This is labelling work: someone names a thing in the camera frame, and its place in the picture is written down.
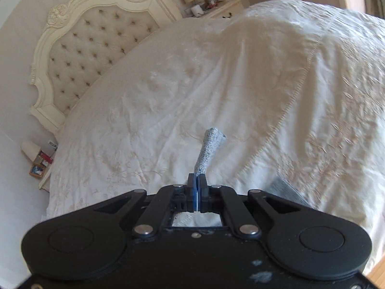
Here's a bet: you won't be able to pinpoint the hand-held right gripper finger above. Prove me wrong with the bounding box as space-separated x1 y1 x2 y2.
93 173 198 239
197 173 302 240

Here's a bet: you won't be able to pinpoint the grey speckled pants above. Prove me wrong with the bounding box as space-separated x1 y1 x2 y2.
173 128 308 227

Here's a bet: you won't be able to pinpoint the cream embroidered bedspread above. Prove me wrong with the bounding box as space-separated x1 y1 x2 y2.
46 0 385 279

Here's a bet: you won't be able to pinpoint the cream nightstand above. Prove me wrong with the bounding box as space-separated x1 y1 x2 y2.
207 0 252 19
37 165 53 192

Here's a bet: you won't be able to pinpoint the red box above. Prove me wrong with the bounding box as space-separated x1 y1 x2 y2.
38 150 54 165

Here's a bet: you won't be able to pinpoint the cream tufted headboard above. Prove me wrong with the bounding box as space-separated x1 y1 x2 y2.
28 0 181 133

